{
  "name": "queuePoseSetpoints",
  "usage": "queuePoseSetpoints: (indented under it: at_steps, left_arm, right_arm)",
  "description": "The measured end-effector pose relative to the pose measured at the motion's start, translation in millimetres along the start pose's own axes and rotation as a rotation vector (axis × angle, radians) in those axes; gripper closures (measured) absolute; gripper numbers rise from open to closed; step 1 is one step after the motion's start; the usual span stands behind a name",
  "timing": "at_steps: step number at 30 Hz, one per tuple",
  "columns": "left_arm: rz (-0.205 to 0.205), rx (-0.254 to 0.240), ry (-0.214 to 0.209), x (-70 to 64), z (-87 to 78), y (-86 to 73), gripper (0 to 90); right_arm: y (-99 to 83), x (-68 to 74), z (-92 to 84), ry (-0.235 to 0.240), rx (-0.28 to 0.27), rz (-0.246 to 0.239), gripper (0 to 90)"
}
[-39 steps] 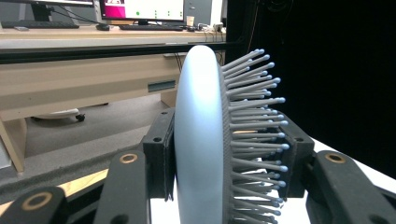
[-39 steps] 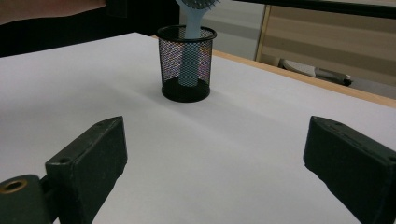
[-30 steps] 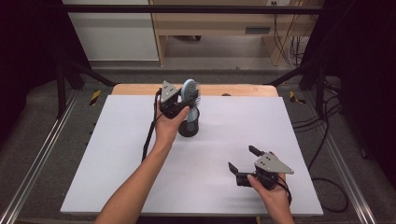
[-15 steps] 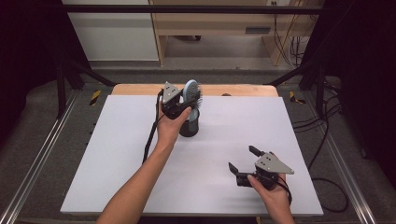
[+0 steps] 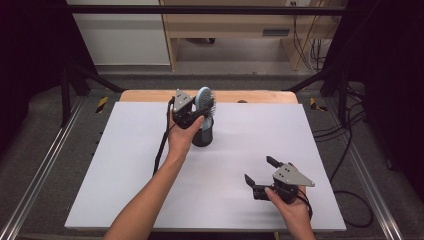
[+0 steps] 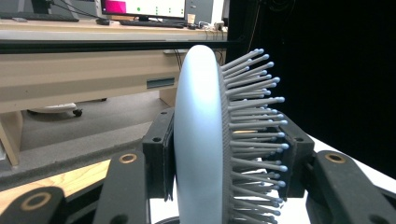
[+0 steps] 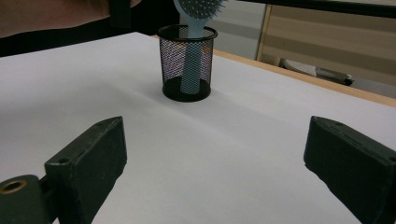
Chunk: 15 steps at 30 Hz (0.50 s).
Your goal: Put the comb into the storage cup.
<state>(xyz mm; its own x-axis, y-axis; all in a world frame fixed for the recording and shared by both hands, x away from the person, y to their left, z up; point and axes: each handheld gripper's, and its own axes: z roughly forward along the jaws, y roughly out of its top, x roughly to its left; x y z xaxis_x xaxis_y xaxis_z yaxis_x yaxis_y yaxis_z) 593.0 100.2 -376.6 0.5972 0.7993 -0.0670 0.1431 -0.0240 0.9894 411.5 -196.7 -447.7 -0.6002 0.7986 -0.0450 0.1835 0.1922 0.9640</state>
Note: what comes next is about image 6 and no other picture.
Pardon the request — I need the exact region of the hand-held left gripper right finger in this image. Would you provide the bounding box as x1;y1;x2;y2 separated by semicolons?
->
274;111;316;199

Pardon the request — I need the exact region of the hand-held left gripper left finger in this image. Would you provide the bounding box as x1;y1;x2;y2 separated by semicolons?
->
142;106;176;202

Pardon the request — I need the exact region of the light blue hairbrush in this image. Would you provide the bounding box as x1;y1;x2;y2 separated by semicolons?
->
173;44;290;224

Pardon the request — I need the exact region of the black mesh pen cup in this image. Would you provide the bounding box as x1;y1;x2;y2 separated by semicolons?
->
153;217;181;224

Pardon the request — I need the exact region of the black curtain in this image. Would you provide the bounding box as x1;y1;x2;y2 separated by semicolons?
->
227;0;396;180

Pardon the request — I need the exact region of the beige wooden desk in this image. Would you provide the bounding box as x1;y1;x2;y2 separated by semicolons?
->
0;18;230;167

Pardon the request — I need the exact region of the white office chair base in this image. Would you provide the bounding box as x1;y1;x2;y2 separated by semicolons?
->
27;97;108;119

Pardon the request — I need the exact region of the black keyboard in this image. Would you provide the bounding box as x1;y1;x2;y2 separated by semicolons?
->
119;20;185;30
0;11;80;23

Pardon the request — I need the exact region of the computer monitor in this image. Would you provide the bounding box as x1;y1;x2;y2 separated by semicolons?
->
100;0;187;20

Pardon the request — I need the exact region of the grey computer case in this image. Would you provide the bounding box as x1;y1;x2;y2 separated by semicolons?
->
186;0;216;24

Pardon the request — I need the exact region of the black horizontal frame bar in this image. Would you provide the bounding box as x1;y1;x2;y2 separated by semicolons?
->
0;38;247;55

